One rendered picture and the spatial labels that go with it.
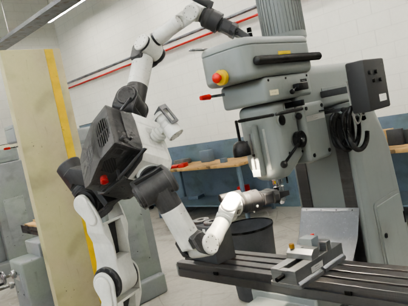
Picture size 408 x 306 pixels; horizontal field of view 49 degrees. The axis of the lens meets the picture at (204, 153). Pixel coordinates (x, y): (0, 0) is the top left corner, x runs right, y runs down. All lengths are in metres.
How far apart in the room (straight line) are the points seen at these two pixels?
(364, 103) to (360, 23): 4.46
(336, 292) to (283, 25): 1.13
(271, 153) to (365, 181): 0.57
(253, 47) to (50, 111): 1.85
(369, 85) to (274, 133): 0.43
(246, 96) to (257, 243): 2.20
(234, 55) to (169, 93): 6.98
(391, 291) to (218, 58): 1.05
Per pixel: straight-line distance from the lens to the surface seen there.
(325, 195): 2.31
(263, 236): 3.87
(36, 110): 3.21
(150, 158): 1.68
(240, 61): 1.73
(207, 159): 7.75
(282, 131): 1.86
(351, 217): 2.25
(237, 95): 1.86
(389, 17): 6.21
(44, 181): 3.19
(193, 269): 2.37
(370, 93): 1.94
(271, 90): 1.80
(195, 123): 8.27
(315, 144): 2.01
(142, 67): 1.98
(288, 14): 2.10
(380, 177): 2.38
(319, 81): 2.13
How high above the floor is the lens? 1.61
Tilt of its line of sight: 4 degrees down
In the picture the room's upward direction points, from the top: 11 degrees counter-clockwise
